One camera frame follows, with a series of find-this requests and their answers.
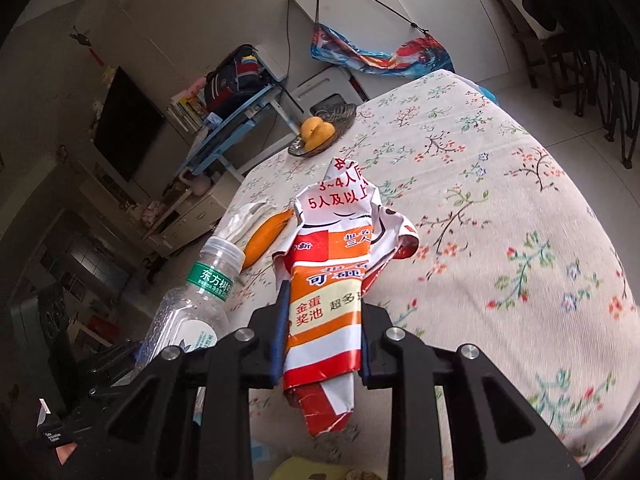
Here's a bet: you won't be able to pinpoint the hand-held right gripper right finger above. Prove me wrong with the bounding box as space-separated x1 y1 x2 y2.
357 302 586 480

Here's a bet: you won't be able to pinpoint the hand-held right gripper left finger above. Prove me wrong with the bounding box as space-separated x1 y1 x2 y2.
75 280 293 480

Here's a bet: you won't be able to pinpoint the red orange snack wrapper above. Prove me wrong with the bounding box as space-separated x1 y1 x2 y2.
272 156 420 437

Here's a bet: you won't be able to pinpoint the clear plastic bottle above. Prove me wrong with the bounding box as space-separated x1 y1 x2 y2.
132 236 246 386

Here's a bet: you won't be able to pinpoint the yellow plastic basin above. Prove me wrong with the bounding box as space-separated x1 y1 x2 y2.
270 455 391 480

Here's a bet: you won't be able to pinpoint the small orange toy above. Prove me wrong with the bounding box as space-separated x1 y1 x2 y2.
242 210 296 270

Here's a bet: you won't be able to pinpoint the clear plastic wrapper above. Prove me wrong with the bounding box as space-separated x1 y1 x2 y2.
220 201 271 248

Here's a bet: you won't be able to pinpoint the cream drawer cabinet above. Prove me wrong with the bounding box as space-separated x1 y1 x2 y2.
75 160 226 251

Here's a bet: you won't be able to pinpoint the floral tablecloth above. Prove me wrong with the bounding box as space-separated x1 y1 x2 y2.
220 69 640 466

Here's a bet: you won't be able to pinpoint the yellow mango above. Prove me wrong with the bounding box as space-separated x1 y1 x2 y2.
300 116 323 151
312 121 335 153

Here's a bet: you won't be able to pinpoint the blue study desk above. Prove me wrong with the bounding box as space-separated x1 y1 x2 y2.
177 57 301 183

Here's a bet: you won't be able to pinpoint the dark fruit plate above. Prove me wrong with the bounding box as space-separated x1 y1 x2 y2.
287 104 358 158

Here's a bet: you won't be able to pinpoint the row of books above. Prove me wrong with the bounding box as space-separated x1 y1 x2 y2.
167 87 208 133

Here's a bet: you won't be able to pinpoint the white step stool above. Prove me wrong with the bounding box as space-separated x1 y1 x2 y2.
292 67 371 116

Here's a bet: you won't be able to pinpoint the dark striped backpack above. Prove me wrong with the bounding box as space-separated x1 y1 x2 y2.
204 44 273 118

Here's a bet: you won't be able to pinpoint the black television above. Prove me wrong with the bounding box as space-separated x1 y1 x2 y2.
94 66 166 183

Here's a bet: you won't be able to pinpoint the colourful plastic bag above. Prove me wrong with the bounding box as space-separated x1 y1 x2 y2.
311 22 456 77

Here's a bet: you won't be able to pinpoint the wooden chair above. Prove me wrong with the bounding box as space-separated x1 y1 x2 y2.
510 10 566 106

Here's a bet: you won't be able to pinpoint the white cabinet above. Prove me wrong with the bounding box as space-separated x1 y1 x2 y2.
275 0 516 86

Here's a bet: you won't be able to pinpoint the black folding chairs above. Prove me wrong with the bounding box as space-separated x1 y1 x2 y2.
520 0 640 168

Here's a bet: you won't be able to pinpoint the red wall ornament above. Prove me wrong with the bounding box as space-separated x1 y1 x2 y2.
70 25 108 68

